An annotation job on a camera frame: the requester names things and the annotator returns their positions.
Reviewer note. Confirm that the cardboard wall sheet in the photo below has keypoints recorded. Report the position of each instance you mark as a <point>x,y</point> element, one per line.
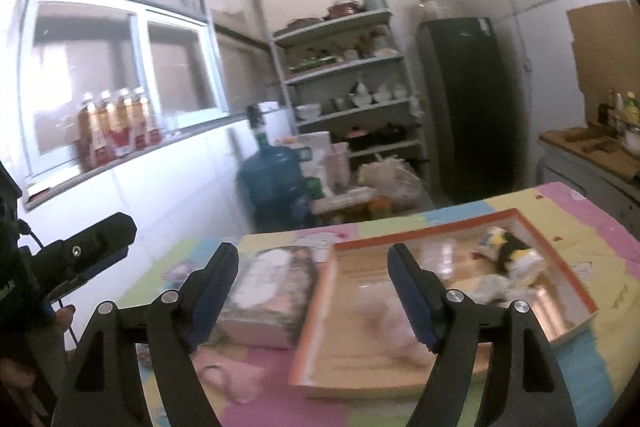
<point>605,52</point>

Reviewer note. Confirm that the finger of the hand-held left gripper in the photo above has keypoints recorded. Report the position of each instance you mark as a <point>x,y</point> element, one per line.
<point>85,249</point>

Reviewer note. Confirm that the packed food jars tray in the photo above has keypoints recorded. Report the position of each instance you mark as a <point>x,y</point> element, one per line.
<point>345,202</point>

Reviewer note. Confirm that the blue water jug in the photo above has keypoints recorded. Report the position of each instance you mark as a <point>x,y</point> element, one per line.
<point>270,179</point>

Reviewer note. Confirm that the person's left hand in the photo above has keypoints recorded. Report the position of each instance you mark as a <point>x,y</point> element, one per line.
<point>64,314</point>

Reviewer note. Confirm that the grey counter cabinet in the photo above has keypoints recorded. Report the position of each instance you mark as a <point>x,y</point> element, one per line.
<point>575,177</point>

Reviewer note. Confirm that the white paper bag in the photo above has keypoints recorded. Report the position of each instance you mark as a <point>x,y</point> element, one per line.
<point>337,167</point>

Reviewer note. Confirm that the grey metal shelf rack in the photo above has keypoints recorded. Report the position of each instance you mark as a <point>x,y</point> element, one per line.
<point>350,115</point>

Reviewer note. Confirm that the filled plastic bag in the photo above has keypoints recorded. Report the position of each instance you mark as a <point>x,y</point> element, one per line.
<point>390,184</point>

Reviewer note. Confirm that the yellow black white plush toy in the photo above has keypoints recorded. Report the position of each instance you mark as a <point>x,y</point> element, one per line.
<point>520,259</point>

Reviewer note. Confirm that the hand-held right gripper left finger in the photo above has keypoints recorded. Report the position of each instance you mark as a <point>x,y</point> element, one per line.
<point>217,297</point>

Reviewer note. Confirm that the colourful cartoon play mat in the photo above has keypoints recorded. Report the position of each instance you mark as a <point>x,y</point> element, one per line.
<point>450,213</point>

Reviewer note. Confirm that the sliding window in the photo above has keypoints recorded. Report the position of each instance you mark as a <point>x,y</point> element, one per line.
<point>100,57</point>

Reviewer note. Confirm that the white bowl stack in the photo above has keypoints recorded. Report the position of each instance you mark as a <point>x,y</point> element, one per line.
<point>307,112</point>

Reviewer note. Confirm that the red cooking pot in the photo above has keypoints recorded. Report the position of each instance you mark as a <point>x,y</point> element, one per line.
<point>344,9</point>

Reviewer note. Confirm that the floral tissue box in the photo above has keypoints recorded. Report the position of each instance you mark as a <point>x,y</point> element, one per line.
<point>265,287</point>

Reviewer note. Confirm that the black refrigerator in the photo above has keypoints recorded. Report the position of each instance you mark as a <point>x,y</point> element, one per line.
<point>470,107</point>

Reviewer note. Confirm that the white carton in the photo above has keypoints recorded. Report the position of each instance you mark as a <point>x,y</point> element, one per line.
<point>315,147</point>

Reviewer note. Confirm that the small beige plush toy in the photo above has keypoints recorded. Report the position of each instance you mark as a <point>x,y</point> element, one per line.
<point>230,377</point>

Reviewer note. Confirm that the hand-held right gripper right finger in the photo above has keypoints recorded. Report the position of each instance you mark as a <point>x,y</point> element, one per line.
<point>412,302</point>

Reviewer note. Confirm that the wooden tray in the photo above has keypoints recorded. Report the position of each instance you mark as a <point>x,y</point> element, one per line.
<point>350,297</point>

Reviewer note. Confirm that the clear plastic cup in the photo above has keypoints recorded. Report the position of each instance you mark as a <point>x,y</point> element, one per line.
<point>440,254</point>

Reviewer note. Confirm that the glass jar with lid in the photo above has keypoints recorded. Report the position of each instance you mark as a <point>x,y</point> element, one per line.
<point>429,7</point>

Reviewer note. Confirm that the yellow cap oil bottle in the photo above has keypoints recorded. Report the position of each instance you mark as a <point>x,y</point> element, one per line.
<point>631,109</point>

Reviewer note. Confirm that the pale pink fluffy plush toy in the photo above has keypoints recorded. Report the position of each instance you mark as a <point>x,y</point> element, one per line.
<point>385,332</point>

